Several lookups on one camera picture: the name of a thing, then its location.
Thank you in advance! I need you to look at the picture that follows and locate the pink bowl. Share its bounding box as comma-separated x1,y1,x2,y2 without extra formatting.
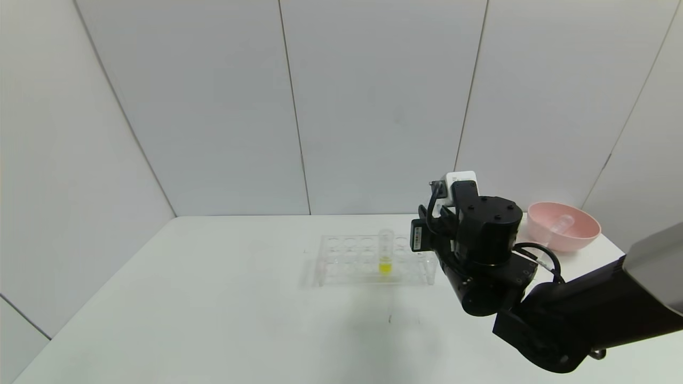
526,202,601,252

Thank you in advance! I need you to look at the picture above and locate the test tube with yellow pigment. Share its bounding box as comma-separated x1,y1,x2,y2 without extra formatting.
377,229,394,275

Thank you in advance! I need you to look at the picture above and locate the clear acrylic test tube rack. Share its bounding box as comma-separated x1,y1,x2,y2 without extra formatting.
312,232,438,287

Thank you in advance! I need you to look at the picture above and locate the test tube with red pigment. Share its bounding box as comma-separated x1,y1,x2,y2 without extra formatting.
547,213,576,238

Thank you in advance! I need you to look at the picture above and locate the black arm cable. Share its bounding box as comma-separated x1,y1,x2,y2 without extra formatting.
512,243,565,283

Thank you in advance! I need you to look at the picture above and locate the black camera cable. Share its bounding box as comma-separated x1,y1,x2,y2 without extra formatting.
426,180,446,235

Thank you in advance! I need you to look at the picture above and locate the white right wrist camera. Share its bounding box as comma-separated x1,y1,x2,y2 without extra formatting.
432,171,477,218

